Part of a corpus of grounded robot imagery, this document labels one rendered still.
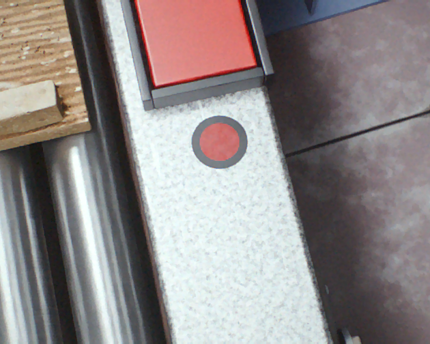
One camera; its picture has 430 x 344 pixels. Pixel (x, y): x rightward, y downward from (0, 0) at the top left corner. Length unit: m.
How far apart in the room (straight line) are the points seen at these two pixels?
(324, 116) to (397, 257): 0.26
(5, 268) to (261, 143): 0.16
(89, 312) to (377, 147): 1.05
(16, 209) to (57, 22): 0.11
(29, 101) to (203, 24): 0.11
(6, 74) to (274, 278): 0.19
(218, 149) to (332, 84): 1.02
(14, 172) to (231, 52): 0.14
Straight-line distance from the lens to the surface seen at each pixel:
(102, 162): 0.50
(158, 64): 0.51
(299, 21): 1.55
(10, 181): 0.51
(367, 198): 1.46
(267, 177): 0.50
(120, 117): 0.56
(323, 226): 1.44
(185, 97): 0.51
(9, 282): 0.49
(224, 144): 0.50
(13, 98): 0.48
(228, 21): 0.52
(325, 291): 0.58
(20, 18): 0.52
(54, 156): 0.51
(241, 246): 0.49
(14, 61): 0.51
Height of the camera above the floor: 1.39
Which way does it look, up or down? 73 degrees down
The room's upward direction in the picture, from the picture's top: 1 degrees counter-clockwise
